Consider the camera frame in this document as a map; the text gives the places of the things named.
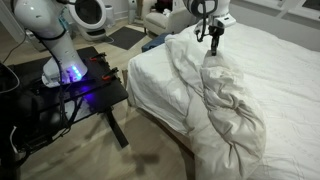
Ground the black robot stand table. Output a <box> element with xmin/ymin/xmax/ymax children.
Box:
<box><xmin>12</xmin><ymin>47</ymin><xmax>128</xmax><ymax>148</ymax></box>

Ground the white mattress sheet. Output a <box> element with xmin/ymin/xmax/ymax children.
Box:
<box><xmin>127</xmin><ymin>44</ymin><xmax>190</xmax><ymax>135</ymax></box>

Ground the white round pet appliance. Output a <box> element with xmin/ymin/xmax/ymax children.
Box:
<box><xmin>67</xmin><ymin>0</ymin><xmax>107</xmax><ymax>41</ymax></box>

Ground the red-handled clamp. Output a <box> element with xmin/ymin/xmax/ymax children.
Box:
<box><xmin>89</xmin><ymin>52</ymin><xmax>107</xmax><ymax>61</ymax></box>
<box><xmin>101</xmin><ymin>67</ymin><xmax>119</xmax><ymax>81</ymax></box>

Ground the white duvet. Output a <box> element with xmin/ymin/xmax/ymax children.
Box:
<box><xmin>165</xmin><ymin>24</ymin><xmax>320</xmax><ymax>180</ymax></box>

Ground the dark floor mat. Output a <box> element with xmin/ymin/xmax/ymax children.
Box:
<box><xmin>110</xmin><ymin>27</ymin><xmax>146</xmax><ymax>50</ymax></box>

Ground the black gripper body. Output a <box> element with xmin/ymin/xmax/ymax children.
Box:
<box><xmin>209</xmin><ymin>26</ymin><xmax>224</xmax><ymax>50</ymax></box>

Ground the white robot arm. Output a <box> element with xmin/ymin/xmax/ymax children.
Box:
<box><xmin>11</xmin><ymin>0</ymin><xmax>236</xmax><ymax>88</ymax></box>

